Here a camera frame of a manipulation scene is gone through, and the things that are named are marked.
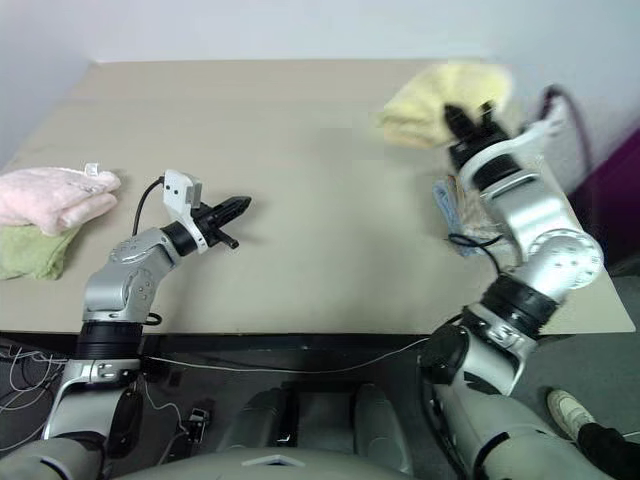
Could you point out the dark grey right robot thigh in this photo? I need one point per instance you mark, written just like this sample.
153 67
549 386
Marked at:
382 422

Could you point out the dark grey robot thigh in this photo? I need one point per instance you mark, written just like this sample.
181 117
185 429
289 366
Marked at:
382 422
265 417

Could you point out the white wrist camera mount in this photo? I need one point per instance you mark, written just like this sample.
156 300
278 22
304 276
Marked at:
537 132
175 190

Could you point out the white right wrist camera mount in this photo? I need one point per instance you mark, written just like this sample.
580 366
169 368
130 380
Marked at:
537 132

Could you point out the white sneaker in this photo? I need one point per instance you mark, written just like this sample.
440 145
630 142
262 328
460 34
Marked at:
567 412

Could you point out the folded light blue towel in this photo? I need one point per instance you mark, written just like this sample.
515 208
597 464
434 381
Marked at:
445 205

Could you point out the dark grey left robot thigh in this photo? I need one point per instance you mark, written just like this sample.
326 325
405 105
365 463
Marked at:
265 417

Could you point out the grey robot torso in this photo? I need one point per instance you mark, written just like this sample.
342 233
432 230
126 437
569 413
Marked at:
240 465

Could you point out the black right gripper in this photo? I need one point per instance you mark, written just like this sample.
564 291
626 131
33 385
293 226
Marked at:
482 132

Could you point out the folded pink towel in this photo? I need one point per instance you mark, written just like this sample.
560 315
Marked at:
40 197

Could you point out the black floor clamp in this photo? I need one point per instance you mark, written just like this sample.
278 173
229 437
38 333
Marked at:
199 422

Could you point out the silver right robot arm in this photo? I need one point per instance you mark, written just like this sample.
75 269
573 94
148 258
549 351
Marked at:
545 220

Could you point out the black trouser leg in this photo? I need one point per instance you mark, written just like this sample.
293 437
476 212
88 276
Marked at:
610 450

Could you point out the purple panel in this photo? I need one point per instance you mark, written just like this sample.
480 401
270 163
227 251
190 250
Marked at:
615 200

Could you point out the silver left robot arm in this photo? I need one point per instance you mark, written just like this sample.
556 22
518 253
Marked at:
130 280

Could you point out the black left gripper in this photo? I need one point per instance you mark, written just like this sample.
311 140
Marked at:
210 222

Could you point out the yellow towel with white trim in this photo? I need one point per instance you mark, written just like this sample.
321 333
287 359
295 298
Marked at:
430 100

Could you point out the folded green towel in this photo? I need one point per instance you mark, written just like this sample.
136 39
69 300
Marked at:
30 252

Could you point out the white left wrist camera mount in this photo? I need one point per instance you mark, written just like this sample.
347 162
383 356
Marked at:
175 190

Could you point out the black table frame bar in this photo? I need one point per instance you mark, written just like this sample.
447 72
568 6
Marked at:
280 344

